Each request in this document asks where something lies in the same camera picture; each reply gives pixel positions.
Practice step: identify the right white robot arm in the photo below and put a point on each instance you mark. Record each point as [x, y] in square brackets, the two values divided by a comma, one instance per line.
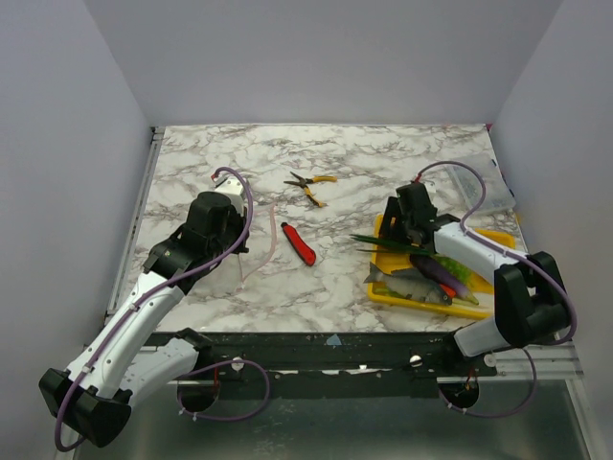
[530, 301]

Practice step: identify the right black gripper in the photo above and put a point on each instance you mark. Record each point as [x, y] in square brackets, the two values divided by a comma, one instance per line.
[397, 222]

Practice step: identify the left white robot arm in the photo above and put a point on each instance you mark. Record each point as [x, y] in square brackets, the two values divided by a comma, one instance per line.
[93, 397]

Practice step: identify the grey toy fish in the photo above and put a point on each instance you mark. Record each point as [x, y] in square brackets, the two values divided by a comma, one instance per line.
[410, 284]

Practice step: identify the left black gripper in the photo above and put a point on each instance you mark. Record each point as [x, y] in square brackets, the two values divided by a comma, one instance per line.
[238, 218]

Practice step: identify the red black utility knife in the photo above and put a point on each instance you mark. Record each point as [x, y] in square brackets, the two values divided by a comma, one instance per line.
[303, 250]

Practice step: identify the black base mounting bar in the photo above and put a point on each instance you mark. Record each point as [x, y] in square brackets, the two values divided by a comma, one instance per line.
[341, 365]

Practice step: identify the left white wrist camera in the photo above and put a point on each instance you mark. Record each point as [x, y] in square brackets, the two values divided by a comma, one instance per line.
[230, 187]

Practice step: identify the clear zip top bag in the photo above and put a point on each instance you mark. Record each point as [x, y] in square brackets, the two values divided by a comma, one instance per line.
[261, 243]

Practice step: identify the green toy grapes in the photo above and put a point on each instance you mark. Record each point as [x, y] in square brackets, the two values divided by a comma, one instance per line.
[458, 270]

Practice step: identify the purple toy eggplant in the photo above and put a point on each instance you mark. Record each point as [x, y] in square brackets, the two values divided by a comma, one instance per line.
[435, 271]

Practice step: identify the green onion toy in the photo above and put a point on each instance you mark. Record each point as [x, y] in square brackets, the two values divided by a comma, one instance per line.
[391, 246]

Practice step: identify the yellow plastic tray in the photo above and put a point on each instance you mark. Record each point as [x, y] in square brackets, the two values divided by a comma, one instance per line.
[480, 287]

